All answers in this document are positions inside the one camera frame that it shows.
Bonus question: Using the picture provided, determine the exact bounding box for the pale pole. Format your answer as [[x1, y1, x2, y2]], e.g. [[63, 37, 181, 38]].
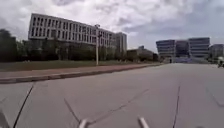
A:
[[94, 23, 101, 66]]

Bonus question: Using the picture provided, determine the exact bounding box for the low brown building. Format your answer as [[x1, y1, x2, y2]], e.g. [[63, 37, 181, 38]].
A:
[[126, 45, 159, 62]]

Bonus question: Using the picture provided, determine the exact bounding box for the grey concrete road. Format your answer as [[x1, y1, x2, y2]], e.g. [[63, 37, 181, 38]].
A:
[[0, 63, 224, 128]]

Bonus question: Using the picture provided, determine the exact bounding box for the row of trees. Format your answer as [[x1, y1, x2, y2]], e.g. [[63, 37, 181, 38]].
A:
[[0, 28, 161, 63]]

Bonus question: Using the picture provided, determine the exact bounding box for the long pale building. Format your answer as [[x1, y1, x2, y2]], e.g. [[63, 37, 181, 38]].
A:
[[27, 13, 128, 54]]

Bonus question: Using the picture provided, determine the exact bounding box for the grass strip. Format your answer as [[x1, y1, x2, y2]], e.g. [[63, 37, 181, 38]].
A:
[[0, 59, 158, 73]]

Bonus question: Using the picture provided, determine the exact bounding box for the red brick path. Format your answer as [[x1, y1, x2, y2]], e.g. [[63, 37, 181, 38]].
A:
[[0, 63, 158, 80]]

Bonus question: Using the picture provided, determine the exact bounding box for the robot's own part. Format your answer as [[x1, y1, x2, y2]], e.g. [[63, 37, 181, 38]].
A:
[[137, 116, 150, 128], [77, 118, 88, 128]]

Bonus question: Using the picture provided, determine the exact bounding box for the grey stone kerb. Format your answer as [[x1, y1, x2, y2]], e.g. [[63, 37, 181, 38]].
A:
[[0, 63, 162, 85]]

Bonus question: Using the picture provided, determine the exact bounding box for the blue glass building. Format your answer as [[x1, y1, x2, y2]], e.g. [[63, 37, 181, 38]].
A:
[[155, 37, 211, 64]]

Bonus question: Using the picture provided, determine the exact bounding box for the vehicle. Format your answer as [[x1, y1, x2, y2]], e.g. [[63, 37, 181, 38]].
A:
[[217, 56, 224, 69]]

